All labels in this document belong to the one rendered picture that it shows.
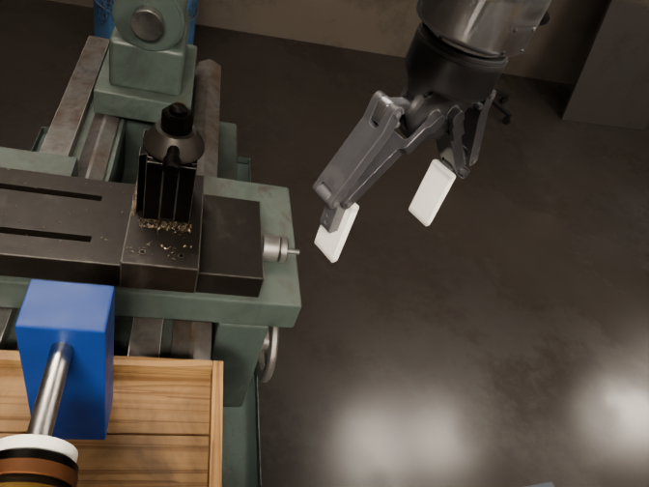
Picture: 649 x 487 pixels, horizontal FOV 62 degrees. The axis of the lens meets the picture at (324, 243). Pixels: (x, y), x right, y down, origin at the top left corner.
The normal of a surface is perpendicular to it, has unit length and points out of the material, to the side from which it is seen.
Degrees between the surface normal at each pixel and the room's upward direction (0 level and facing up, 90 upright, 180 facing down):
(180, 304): 90
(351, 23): 90
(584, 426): 0
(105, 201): 0
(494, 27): 90
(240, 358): 90
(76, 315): 0
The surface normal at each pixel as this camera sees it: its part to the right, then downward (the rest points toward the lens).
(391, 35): 0.24, 0.71
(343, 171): -0.56, -0.07
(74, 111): 0.27, -0.70
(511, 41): 0.59, 0.66
